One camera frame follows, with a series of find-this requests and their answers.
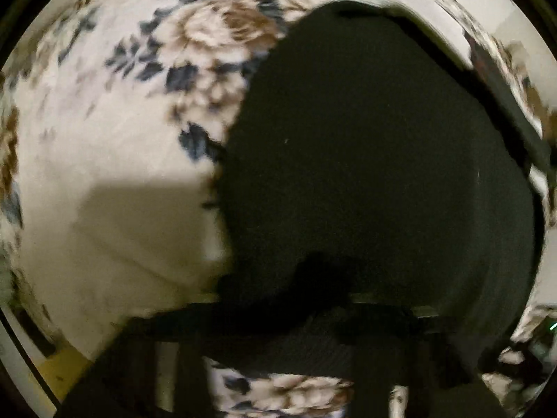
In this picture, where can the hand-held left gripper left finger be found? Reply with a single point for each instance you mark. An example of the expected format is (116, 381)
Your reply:
(174, 328)

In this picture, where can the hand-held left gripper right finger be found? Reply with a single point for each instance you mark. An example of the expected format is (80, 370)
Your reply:
(394, 328)

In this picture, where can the black garment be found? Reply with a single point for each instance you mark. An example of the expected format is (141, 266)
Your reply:
(365, 152)

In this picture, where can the floral printed blanket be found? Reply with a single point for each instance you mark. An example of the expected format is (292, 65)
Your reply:
(130, 148)

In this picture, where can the white cloth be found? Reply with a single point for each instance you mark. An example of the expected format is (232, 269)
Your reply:
(428, 26)

